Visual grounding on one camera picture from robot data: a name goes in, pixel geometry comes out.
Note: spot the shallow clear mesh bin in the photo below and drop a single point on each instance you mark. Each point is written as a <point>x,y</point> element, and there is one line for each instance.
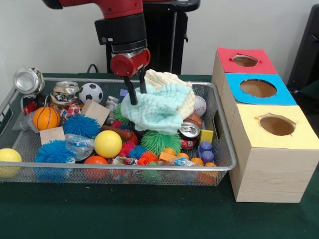
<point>124,174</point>

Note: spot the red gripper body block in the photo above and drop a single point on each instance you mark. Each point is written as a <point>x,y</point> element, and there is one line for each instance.
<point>129,64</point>

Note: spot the white baseball toy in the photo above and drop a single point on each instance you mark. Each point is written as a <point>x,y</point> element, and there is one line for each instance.
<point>201,105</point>

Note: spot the green spiky ball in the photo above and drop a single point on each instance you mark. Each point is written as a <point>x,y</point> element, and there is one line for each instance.
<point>119,115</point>
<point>159,142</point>

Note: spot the brown football toy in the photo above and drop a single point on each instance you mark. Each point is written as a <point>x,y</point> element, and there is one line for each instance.
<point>195,120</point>

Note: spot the cream waffle cloth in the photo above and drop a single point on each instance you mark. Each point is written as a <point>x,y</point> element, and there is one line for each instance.
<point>162,78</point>

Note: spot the black white soccer ball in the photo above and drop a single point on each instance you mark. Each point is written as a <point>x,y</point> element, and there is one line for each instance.
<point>90,92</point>

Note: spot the crushed silver drink can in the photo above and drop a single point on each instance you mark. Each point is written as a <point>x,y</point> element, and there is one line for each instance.
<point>28,79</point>

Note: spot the wooden three-hole box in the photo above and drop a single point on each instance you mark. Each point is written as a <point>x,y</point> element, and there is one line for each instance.
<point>269,174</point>

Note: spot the mint green cloth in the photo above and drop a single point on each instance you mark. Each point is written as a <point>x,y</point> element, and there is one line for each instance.
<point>157,112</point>

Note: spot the orange basketball toy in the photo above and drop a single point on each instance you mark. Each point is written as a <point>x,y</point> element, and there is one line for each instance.
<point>46,118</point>

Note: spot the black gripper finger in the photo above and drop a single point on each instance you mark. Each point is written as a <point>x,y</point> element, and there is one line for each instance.
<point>142,82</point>
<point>131,90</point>

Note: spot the black upright stand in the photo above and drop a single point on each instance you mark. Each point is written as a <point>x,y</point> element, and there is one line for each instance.
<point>306,49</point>

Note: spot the blue spiky ball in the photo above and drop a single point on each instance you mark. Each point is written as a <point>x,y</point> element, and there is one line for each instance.
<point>78,125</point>
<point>53,152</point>

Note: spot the smooth yellow ball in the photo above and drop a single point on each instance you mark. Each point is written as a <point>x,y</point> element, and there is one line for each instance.
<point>108,144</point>

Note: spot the dark green table cloth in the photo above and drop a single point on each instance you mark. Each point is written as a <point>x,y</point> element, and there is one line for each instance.
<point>149,214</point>

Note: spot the yellow tennis ball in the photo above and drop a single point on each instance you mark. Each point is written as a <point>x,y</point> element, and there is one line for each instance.
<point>8,161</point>

